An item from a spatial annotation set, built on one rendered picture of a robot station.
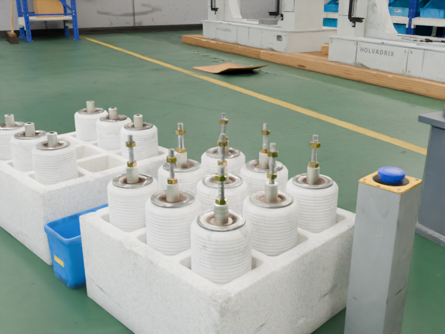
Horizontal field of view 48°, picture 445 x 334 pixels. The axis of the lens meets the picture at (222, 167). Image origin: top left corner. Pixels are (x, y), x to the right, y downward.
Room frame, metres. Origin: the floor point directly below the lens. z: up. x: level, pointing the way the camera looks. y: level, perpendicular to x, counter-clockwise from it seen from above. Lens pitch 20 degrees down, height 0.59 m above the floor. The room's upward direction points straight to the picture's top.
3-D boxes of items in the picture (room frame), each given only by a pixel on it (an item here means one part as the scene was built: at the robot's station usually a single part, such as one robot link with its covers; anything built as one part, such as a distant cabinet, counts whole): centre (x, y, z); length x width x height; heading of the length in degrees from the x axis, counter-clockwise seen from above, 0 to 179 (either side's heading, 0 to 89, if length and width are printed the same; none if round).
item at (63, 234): (1.02, 0.24, 0.06); 0.30 x 0.11 x 0.12; 133
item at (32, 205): (1.26, 0.38, 0.09); 0.39 x 0.39 x 0.18; 44
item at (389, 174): (0.71, -0.26, 0.32); 0.04 x 0.04 x 0.02
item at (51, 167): (1.09, 0.39, 0.16); 0.10 x 0.10 x 0.18
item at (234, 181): (0.87, 0.00, 0.25); 0.08 x 0.08 x 0.01
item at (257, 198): (0.78, -0.08, 0.25); 0.08 x 0.08 x 0.01
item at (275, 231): (0.78, -0.08, 0.16); 0.10 x 0.10 x 0.18
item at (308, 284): (0.87, 0.00, 0.09); 0.39 x 0.39 x 0.18; 44
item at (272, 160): (0.78, -0.08, 0.31); 0.01 x 0.01 x 0.08
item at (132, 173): (0.87, 0.17, 0.26); 0.02 x 0.02 x 0.03
